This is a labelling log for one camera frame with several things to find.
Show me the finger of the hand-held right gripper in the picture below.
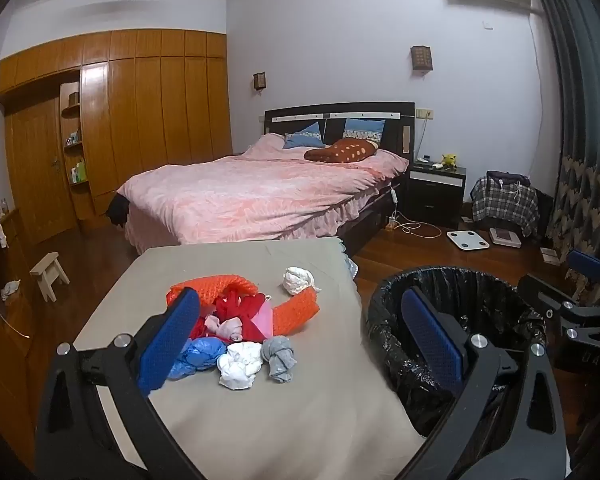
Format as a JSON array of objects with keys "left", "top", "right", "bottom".
[
  {"left": 516, "top": 273, "right": 600, "bottom": 342},
  {"left": 566, "top": 249, "right": 600, "bottom": 286}
]

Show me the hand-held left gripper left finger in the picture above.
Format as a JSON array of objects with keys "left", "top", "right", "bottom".
[{"left": 34, "top": 286, "right": 216, "bottom": 480}]

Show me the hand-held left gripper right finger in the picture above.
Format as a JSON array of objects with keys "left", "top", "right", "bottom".
[{"left": 401, "top": 286, "right": 567, "bottom": 480}]

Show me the blue plastic bag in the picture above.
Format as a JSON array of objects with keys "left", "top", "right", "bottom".
[{"left": 171, "top": 337, "right": 231, "bottom": 380}]

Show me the trash bin with black bag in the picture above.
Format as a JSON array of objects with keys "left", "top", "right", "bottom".
[{"left": 362, "top": 266, "right": 552, "bottom": 437}]

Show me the white cloth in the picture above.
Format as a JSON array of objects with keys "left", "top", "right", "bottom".
[{"left": 217, "top": 342, "right": 266, "bottom": 392}]

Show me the red plastic bag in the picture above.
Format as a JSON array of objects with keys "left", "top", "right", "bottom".
[{"left": 190, "top": 287, "right": 273, "bottom": 345}]

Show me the pink face mask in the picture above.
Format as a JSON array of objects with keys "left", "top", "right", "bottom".
[{"left": 256, "top": 309, "right": 277, "bottom": 341}]

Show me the grey knotted cloth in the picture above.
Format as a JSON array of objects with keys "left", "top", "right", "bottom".
[{"left": 261, "top": 336, "right": 299, "bottom": 384}]

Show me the white cloth ball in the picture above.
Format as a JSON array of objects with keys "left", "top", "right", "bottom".
[{"left": 281, "top": 266, "right": 322, "bottom": 296}]

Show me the pale pink crumpled cloth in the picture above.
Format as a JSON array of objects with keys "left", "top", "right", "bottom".
[{"left": 204, "top": 314, "right": 244, "bottom": 344}]

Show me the orange foam net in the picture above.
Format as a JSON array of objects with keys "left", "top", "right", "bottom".
[
  {"left": 168, "top": 274, "right": 261, "bottom": 307},
  {"left": 271, "top": 290, "right": 322, "bottom": 337}
]

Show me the white bathroom scale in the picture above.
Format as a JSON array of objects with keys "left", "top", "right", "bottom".
[{"left": 446, "top": 229, "right": 491, "bottom": 251}]

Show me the plaid bag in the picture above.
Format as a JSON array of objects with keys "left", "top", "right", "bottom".
[{"left": 469, "top": 170, "right": 541, "bottom": 239}]

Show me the small wooden stool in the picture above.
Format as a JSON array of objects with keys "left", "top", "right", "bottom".
[{"left": 28, "top": 252, "right": 71, "bottom": 304}]

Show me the black nightstand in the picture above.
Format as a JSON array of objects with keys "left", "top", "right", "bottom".
[{"left": 407, "top": 160, "right": 467, "bottom": 229}]

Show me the black cloth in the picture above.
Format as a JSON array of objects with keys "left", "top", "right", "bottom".
[{"left": 105, "top": 193, "right": 131, "bottom": 226}]

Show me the wooden side cabinet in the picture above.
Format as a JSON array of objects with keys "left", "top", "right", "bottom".
[{"left": 0, "top": 207, "right": 37, "bottom": 461}]

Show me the pink blanket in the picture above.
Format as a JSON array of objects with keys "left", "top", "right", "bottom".
[{"left": 116, "top": 132, "right": 411, "bottom": 256}]

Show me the dark patterned curtain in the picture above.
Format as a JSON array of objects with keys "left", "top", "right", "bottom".
[{"left": 522, "top": 0, "right": 600, "bottom": 283}]

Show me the brown dotted pillow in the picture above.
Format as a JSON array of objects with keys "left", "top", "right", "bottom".
[{"left": 303, "top": 139, "right": 379, "bottom": 164}]

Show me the wooden door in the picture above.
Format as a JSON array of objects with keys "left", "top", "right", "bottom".
[{"left": 4, "top": 99, "right": 77, "bottom": 245}]

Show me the blue patterned pillow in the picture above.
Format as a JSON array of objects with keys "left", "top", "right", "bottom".
[
  {"left": 342, "top": 117, "right": 386, "bottom": 144},
  {"left": 282, "top": 122, "right": 325, "bottom": 150}
]

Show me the wooden wardrobe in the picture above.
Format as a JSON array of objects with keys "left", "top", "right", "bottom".
[{"left": 0, "top": 29, "right": 234, "bottom": 247}]

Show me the dark wooden bed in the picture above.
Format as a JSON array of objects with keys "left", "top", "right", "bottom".
[{"left": 107, "top": 102, "right": 417, "bottom": 257}]

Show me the white cable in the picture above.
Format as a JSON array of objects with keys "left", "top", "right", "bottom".
[{"left": 393, "top": 209, "right": 444, "bottom": 239}]

